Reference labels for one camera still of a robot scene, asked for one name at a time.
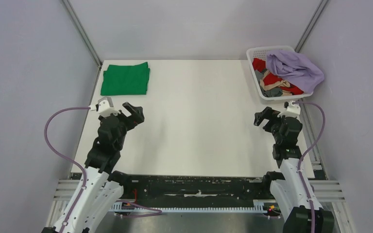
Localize white plastic laundry basket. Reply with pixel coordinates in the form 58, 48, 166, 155
246, 45, 314, 104

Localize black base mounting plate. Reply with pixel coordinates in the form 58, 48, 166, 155
70, 173, 284, 209

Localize beige t shirt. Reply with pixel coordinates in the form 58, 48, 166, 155
261, 71, 293, 96

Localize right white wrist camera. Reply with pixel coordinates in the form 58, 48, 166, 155
277, 101, 301, 118

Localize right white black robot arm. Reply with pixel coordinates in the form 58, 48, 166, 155
254, 103, 335, 233

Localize folded green t shirt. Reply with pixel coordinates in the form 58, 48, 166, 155
100, 62, 151, 96

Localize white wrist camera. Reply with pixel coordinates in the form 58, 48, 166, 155
89, 96, 120, 117
277, 101, 301, 118

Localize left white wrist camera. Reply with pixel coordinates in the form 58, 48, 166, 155
89, 96, 120, 117

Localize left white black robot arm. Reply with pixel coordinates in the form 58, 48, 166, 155
42, 99, 145, 233

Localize red t shirt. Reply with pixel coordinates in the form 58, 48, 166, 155
252, 58, 304, 98

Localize white slotted cable duct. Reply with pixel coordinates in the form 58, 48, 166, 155
109, 202, 268, 214

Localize purple t shirt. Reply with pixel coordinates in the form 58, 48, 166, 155
266, 50, 324, 94

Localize grey t shirt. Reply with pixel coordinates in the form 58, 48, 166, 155
255, 70, 283, 98

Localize aluminium frame rails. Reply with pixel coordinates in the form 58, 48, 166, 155
45, 178, 352, 233

